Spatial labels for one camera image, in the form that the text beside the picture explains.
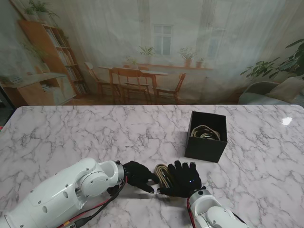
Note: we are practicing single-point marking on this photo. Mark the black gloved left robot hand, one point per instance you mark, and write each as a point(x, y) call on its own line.
point(140, 175)

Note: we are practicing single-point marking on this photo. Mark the dark brown woven belt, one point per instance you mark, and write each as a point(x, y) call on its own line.
point(204, 135)

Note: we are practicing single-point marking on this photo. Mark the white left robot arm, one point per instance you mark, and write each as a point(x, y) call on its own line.
point(61, 194)

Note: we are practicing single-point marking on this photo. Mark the black panel beside backdrop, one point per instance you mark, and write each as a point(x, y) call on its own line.
point(3, 111)

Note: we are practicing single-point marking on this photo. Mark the beige woven belt double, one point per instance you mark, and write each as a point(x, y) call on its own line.
point(206, 131)
point(162, 175)

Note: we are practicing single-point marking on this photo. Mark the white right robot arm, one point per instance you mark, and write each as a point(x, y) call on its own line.
point(213, 211)

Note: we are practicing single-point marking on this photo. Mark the black belt storage box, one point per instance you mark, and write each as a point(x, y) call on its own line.
point(204, 149)

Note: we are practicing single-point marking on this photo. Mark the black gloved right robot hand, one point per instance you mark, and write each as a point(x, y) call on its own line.
point(185, 180)

